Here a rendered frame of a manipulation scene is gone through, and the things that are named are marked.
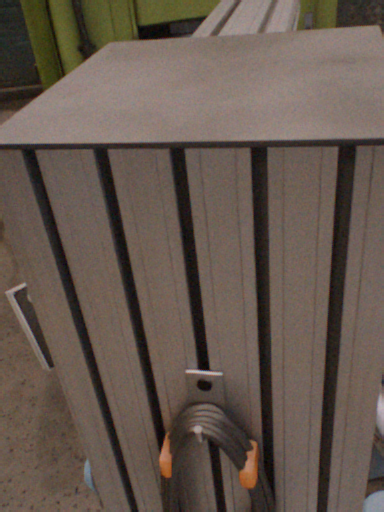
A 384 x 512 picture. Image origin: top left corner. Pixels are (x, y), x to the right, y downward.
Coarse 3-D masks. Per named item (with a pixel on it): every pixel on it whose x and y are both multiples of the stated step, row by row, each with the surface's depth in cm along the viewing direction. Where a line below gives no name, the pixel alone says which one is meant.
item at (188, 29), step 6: (168, 24) 165; (174, 24) 165; (180, 24) 164; (186, 24) 164; (192, 24) 165; (198, 24) 166; (162, 30) 169; (168, 30) 167; (174, 30) 166; (180, 30) 165; (186, 30) 165; (192, 30) 166; (162, 36) 171; (168, 36) 167; (174, 36) 166; (180, 36) 166; (186, 36) 166
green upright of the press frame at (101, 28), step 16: (64, 0) 149; (80, 0) 149; (96, 0) 150; (112, 0) 152; (128, 0) 152; (64, 16) 151; (96, 16) 153; (112, 16) 154; (128, 16) 155; (64, 32) 153; (96, 32) 155; (112, 32) 156; (128, 32) 157; (64, 48) 155; (64, 64) 158; (80, 64) 159
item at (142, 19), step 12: (144, 0) 153; (156, 0) 154; (168, 0) 155; (180, 0) 156; (192, 0) 156; (204, 0) 157; (216, 0) 158; (144, 12) 155; (156, 12) 156; (168, 12) 157; (180, 12) 157; (192, 12) 158; (204, 12) 159; (144, 24) 157; (156, 24) 158
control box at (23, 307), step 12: (12, 288) 166; (24, 288) 162; (12, 300) 162; (24, 300) 162; (24, 312) 162; (24, 324) 163; (36, 324) 163; (36, 336) 163; (36, 348) 164; (48, 360) 164
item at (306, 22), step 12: (300, 0) 164; (312, 0) 164; (324, 0) 166; (336, 0) 167; (300, 12) 165; (312, 12) 166; (324, 12) 168; (336, 12) 169; (300, 24) 167; (312, 24) 169; (324, 24) 170; (336, 24) 171
